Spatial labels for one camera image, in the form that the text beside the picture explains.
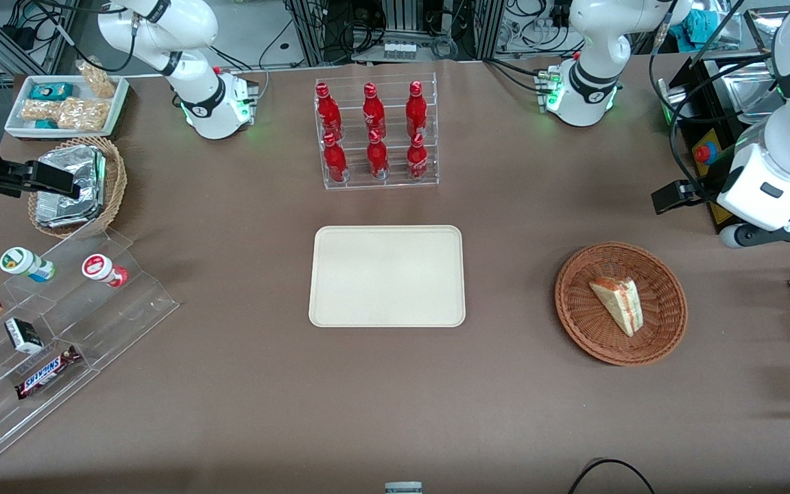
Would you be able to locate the small tan wicker basket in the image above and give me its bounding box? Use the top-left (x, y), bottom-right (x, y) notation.
top-left (27, 135), bottom-right (128, 240)

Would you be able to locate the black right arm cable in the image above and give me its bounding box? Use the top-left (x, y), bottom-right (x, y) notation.
top-left (21, 0), bottom-right (166, 74)

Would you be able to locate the black looped cable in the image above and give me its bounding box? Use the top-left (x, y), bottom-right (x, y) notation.
top-left (568, 458), bottom-right (656, 494)

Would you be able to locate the large brown wicker basket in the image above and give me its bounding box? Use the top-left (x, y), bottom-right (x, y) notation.
top-left (554, 241), bottom-right (689, 367)

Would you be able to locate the clear acrylic bottle rack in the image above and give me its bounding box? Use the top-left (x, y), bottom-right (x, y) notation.
top-left (313, 71), bottom-right (440, 191)

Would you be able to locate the red lid yogurt cup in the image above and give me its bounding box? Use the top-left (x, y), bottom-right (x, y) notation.
top-left (81, 253), bottom-right (129, 288)

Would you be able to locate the large teal snack packet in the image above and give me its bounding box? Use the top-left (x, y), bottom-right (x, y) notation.
top-left (29, 82), bottom-right (74, 102)

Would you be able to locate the white rectangular snack bin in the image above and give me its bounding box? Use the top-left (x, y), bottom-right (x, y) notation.
top-left (4, 73), bottom-right (130, 139)

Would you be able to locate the snickers chocolate bar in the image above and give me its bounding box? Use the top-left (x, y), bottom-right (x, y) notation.
top-left (14, 344), bottom-right (83, 401)

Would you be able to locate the beige rectangular tray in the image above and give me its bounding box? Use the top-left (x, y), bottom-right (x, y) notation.
top-left (308, 224), bottom-right (467, 329)

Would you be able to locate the foil wrapped package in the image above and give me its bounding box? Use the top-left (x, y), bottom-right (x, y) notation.
top-left (36, 145), bottom-right (107, 228)

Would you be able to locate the triangular sandwich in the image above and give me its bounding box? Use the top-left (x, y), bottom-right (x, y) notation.
top-left (588, 276), bottom-right (645, 338)

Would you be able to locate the green lid yogurt cup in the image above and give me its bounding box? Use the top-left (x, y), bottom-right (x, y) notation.
top-left (0, 246), bottom-right (56, 284)

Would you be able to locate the clear acrylic stepped stand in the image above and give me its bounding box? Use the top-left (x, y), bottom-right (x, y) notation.
top-left (0, 226), bottom-right (180, 468)

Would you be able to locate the metal tray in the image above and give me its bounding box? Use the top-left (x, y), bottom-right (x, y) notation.
top-left (719, 59), bottom-right (790, 128)

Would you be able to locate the clear bag of crackers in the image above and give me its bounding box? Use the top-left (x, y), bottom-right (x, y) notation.
top-left (57, 97), bottom-right (110, 132)
top-left (21, 99), bottom-right (64, 124)
top-left (75, 59), bottom-right (117, 99)

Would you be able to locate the red soda bottle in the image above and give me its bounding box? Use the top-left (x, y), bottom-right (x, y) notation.
top-left (406, 132), bottom-right (430, 181)
top-left (315, 82), bottom-right (343, 142)
top-left (405, 80), bottom-right (429, 138)
top-left (322, 132), bottom-right (348, 183)
top-left (366, 128), bottom-right (390, 180)
top-left (362, 82), bottom-right (387, 138)

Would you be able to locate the teal cloth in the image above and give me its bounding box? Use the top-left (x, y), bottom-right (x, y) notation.
top-left (669, 5), bottom-right (713, 44)

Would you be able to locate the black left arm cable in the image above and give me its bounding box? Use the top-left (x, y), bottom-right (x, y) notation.
top-left (647, 0), bottom-right (774, 201)

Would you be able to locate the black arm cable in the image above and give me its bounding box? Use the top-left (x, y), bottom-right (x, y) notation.
top-left (21, 0), bottom-right (166, 74)
top-left (647, 0), bottom-right (774, 201)

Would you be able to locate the small black white box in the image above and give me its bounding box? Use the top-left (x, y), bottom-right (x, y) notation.
top-left (3, 317), bottom-right (45, 355)

